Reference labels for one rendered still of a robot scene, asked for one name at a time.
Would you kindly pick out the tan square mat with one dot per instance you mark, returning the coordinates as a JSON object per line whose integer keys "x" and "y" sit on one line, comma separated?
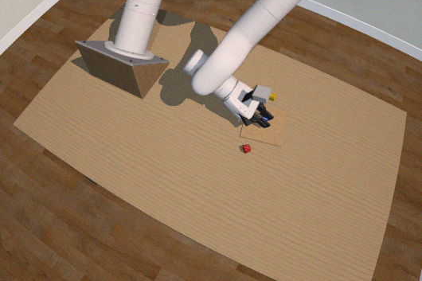
{"x": 271, "y": 135}

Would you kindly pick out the red die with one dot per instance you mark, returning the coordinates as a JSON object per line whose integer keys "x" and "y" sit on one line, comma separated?
{"x": 246, "y": 149}

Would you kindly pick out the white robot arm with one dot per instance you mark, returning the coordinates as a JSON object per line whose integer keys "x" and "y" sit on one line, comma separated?
{"x": 137, "y": 22}

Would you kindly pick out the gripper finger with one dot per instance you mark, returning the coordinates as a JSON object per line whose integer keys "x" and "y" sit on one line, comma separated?
{"x": 255, "y": 119}
{"x": 262, "y": 109}

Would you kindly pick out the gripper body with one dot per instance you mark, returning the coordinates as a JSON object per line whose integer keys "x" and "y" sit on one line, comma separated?
{"x": 234, "y": 104}

